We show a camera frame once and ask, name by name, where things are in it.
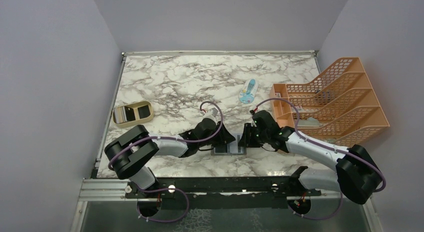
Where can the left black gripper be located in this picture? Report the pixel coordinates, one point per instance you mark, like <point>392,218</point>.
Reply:
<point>224,136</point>

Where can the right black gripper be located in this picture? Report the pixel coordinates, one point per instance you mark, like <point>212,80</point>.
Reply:
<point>246,140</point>

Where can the taupe leather card holder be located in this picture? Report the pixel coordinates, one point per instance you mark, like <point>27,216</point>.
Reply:
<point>230,149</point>

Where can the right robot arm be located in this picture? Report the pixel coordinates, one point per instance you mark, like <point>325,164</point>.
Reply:
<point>351,172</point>

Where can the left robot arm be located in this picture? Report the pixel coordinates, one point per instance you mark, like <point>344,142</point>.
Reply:
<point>129,153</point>

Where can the beige card tray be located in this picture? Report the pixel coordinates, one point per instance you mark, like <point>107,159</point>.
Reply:
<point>143,113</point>

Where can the stack of cards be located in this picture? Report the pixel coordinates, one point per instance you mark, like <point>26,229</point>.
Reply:
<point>123,114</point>

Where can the red white small box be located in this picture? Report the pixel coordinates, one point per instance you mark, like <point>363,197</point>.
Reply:
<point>298,108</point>

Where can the orange plastic file organizer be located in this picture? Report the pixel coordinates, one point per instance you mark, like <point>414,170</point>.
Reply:
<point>340,105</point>

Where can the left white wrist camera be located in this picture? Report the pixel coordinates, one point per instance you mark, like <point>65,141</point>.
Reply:
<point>211,116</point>

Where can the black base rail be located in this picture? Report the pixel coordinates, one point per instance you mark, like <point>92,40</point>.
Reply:
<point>178,193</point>

